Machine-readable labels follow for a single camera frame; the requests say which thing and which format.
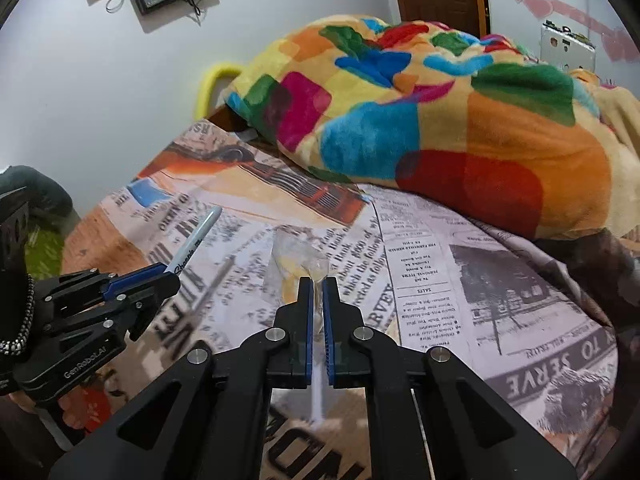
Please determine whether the newspaper print bedsheet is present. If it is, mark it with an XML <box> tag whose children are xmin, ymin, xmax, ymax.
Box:
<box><xmin>60</xmin><ymin>120</ymin><xmax>626</xmax><ymax>480</ymax></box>

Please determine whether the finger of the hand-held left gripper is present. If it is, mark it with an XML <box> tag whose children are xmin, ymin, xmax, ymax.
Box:
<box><xmin>34</xmin><ymin>261</ymin><xmax>182</xmax><ymax>313</ymax></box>
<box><xmin>44</xmin><ymin>290</ymin><xmax>167</xmax><ymax>357</ymax></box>

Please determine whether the wooden bed frame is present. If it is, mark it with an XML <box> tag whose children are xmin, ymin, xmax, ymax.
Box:
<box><xmin>207</xmin><ymin>105</ymin><xmax>261</xmax><ymax>142</ymax></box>

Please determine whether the yellow plastic handle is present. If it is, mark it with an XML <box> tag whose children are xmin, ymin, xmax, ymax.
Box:
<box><xmin>196</xmin><ymin>62</ymin><xmax>246</xmax><ymax>121</ymax></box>

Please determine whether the black and grey marker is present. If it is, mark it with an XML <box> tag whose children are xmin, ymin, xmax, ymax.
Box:
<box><xmin>167</xmin><ymin>206</ymin><xmax>223</xmax><ymax>277</ymax></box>

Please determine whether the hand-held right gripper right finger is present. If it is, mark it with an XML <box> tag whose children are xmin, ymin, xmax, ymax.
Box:
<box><xmin>321</xmin><ymin>277</ymin><xmax>581</xmax><ymax>480</ymax></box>

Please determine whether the beige blanket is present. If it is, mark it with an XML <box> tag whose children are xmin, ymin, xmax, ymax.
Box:
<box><xmin>567</xmin><ymin>67</ymin><xmax>640</xmax><ymax>241</ymax></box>

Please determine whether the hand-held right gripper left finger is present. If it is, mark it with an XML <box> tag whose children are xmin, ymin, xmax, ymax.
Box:
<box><xmin>47</xmin><ymin>276</ymin><xmax>316</xmax><ymax>480</ymax></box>

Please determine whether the clear plastic wrapper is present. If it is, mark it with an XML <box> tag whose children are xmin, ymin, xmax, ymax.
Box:
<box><xmin>267</xmin><ymin>227</ymin><xmax>331</xmax><ymax>423</ymax></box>

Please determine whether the white wall socket panel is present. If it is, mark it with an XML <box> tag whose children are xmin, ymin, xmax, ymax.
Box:
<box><xmin>540</xmin><ymin>20</ymin><xmax>598</xmax><ymax>69</ymax></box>

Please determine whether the colourful patchwork fleece blanket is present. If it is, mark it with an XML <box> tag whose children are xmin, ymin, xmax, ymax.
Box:
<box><xmin>222</xmin><ymin>17</ymin><xmax>640</xmax><ymax>241</ymax></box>

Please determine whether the grey braided cable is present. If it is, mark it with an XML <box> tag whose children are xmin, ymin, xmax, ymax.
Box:
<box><xmin>0</xmin><ymin>272</ymin><xmax>36</xmax><ymax>357</ymax></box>

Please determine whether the green patterned cloth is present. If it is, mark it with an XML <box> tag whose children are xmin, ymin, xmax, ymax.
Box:
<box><xmin>22</xmin><ymin>225</ymin><xmax>67</xmax><ymax>281</ymax></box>

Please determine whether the dark brown cloth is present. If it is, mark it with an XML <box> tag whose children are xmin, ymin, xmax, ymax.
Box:
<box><xmin>500</xmin><ymin>229</ymin><xmax>640</xmax><ymax>341</ymax></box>

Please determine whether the dark grey cloth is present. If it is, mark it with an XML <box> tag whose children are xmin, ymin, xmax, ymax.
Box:
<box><xmin>0</xmin><ymin>165</ymin><xmax>74</xmax><ymax>231</ymax></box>

